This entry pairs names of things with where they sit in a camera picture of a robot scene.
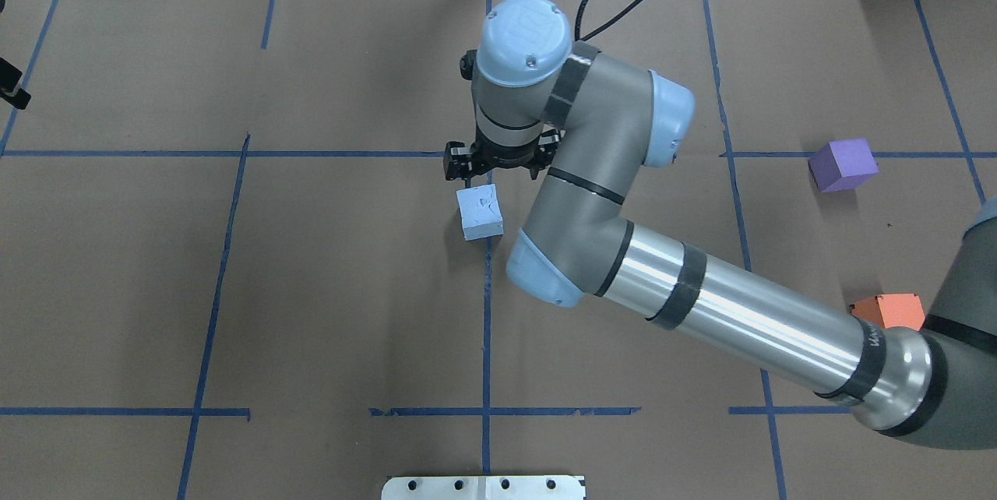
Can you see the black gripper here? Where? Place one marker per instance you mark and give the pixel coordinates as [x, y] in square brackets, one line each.
[458, 161]

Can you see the light blue foam block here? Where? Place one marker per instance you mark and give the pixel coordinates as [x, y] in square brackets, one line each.
[480, 213]

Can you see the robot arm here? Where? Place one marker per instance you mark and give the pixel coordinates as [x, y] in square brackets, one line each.
[933, 386]

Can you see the purple foam block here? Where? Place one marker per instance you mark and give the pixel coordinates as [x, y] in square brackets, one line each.
[842, 165]

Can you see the orange foam block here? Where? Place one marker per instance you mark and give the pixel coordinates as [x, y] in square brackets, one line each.
[891, 310]

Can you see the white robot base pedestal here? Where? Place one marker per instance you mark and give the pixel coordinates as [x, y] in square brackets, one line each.
[486, 487]

